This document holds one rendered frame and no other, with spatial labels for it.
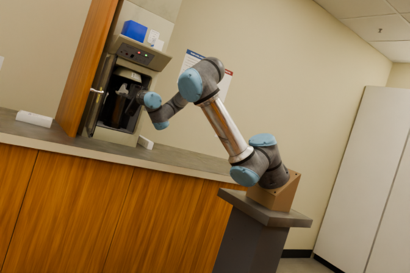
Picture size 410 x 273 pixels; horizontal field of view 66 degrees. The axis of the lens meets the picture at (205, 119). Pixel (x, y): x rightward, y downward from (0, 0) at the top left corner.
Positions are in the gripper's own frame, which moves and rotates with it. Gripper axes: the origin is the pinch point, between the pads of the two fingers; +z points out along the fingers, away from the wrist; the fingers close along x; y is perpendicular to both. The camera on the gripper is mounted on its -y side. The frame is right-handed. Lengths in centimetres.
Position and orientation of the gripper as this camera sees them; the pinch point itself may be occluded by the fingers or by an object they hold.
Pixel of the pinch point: (127, 96)
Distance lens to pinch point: 179.0
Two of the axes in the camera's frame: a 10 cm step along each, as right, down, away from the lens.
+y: 3.0, -9.5, -0.1
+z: -5.4, -1.8, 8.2
